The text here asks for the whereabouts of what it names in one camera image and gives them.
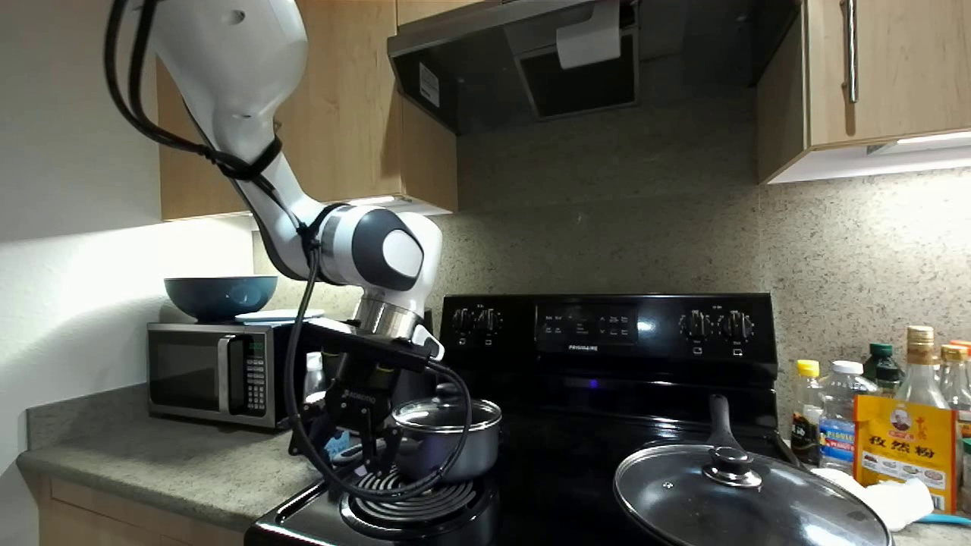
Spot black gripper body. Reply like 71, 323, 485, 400
340, 357, 415, 418

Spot glass pot lid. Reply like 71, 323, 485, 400
386, 396, 506, 438

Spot small grey cooking pot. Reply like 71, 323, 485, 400
380, 396, 506, 487

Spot blue white canister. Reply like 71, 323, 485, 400
300, 393, 371, 469

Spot coil stove burner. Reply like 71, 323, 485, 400
340, 465, 490, 531

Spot white flat plate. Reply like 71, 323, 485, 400
236, 308, 309, 331

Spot silver microwave oven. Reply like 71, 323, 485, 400
147, 318, 307, 438

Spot blue bowl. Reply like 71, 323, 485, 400
164, 272, 278, 327

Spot wooden base cabinet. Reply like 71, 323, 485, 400
35, 469, 251, 546

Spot black electric stove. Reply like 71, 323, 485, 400
243, 290, 783, 546

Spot black frying pan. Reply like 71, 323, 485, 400
614, 393, 893, 546

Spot large glass pan lid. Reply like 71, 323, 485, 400
614, 441, 895, 546

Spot white paper tag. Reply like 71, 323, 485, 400
553, 0, 624, 72

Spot dark bottle yellow cap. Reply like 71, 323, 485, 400
787, 357, 826, 469

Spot clear bottle white cap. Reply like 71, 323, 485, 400
817, 357, 873, 473

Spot dark range hood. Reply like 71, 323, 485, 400
386, 0, 803, 139

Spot bottle with green cap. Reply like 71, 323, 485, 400
863, 341, 906, 397

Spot white paper towel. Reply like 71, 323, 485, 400
806, 465, 937, 535

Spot clear bottle tan cap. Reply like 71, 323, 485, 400
895, 323, 949, 409

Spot teal utensil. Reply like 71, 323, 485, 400
914, 511, 971, 531

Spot bottle with orange cap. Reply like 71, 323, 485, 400
937, 341, 971, 430

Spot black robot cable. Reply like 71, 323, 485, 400
103, 0, 474, 505

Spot wooden wall cabinet metal handle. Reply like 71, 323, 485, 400
752, 0, 971, 187

